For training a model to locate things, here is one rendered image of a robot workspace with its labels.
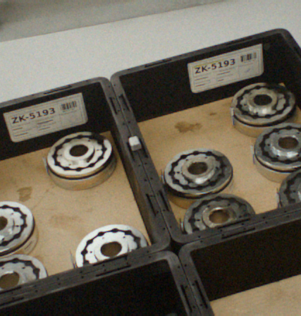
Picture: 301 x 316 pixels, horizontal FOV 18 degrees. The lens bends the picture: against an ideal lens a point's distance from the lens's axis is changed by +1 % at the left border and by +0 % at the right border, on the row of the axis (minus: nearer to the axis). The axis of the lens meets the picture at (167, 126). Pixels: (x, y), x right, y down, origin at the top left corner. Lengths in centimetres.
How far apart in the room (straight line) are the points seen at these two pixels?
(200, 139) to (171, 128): 6
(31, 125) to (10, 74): 46
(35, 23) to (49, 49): 143
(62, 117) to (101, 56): 46
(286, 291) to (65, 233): 34
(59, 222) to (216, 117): 32
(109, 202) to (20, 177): 16
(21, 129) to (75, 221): 19
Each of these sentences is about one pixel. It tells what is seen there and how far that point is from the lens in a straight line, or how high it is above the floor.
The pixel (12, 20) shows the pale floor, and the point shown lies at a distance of 350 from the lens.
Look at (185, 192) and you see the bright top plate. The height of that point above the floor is 86.
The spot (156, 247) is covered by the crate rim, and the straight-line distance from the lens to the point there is 122.
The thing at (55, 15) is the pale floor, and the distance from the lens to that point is 347.
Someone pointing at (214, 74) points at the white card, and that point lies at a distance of 155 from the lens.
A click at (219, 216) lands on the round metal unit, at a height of 85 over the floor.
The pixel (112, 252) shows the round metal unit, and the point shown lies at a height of 84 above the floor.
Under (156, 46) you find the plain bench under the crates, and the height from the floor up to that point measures 70.
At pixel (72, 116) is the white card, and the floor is 88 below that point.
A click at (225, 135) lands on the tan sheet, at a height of 83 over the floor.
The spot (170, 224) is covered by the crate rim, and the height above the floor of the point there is 93.
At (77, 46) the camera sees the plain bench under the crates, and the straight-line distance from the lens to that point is 201.
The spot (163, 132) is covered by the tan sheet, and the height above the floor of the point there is 83.
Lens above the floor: 181
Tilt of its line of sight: 39 degrees down
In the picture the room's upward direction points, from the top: 10 degrees counter-clockwise
